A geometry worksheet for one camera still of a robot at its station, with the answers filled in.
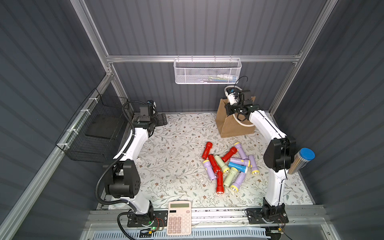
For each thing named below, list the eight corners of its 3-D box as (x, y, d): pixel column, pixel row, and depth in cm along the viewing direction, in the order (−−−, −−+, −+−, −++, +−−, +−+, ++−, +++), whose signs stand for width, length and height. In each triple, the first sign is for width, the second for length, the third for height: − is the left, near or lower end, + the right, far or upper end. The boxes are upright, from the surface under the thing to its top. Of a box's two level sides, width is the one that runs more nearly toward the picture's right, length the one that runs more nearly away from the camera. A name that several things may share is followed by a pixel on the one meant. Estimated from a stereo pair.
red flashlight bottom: (216, 193, 83) (216, 191, 81) (215, 172, 91) (216, 170, 88) (223, 194, 83) (224, 192, 81) (222, 173, 91) (223, 171, 88)
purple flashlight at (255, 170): (252, 174, 89) (254, 172, 87) (248, 157, 97) (249, 154, 94) (257, 174, 89) (259, 172, 87) (253, 157, 97) (254, 154, 94)
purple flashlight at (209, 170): (211, 181, 87) (211, 179, 85) (202, 163, 94) (202, 161, 92) (216, 178, 88) (217, 176, 86) (208, 161, 95) (208, 159, 93)
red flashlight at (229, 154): (225, 162, 94) (225, 161, 92) (220, 158, 96) (221, 156, 94) (237, 151, 100) (238, 149, 98) (233, 147, 102) (233, 145, 99)
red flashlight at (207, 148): (200, 157, 97) (201, 155, 95) (206, 143, 105) (207, 140, 102) (206, 160, 96) (207, 157, 94) (212, 145, 104) (213, 142, 101)
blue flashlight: (227, 167, 91) (227, 165, 89) (228, 162, 93) (228, 160, 91) (246, 173, 88) (247, 171, 87) (247, 168, 90) (248, 166, 89)
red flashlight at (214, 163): (214, 173, 90) (215, 171, 88) (207, 156, 97) (207, 155, 95) (220, 171, 91) (221, 169, 89) (212, 155, 98) (213, 153, 96)
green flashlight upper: (224, 173, 90) (225, 171, 88) (213, 157, 97) (214, 155, 95) (229, 171, 91) (229, 169, 89) (218, 155, 98) (218, 153, 96)
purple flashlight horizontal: (229, 163, 93) (230, 161, 91) (229, 158, 95) (230, 156, 93) (249, 166, 91) (250, 165, 90) (249, 161, 93) (250, 160, 92)
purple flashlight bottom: (229, 188, 85) (230, 186, 82) (238, 171, 91) (239, 169, 88) (236, 193, 83) (238, 191, 80) (245, 176, 89) (247, 173, 86)
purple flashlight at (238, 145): (243, 160, 96) (244, 157, 94) (234, 145, 104) (235, 142, 101) (247, 158, 97) (248, 156, 94) (238, 143, 104) (239, 141, 102)
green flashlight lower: (220, 183, 86) (221, 181, 84) (231, 167, 92) (231, 165, 90) (228, 189, 84) (228, 187, 82) (238, 172, 90) (239, 170, 88)
